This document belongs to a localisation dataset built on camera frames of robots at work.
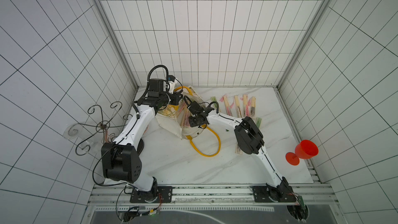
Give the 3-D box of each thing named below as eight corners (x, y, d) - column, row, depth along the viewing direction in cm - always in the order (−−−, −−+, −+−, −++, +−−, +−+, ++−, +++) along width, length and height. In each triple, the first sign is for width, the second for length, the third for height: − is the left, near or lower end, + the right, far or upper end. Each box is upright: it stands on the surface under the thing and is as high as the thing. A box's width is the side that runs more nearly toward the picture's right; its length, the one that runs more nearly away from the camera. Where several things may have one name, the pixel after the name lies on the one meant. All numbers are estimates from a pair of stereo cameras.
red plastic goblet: (288, 165, 85) (304, 154, 71) (283, 152, 90) (297, 139, 76) (302, 165, 85) (321, 154, 71) (296, 152, 90) (313, 139, 76)
